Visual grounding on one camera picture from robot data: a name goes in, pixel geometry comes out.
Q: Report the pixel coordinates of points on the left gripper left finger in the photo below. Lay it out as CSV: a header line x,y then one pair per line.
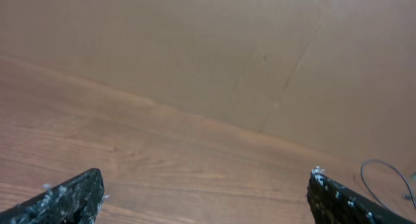
x,y
77,200

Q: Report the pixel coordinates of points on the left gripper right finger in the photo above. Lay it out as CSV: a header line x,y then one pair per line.
x,y
332,203

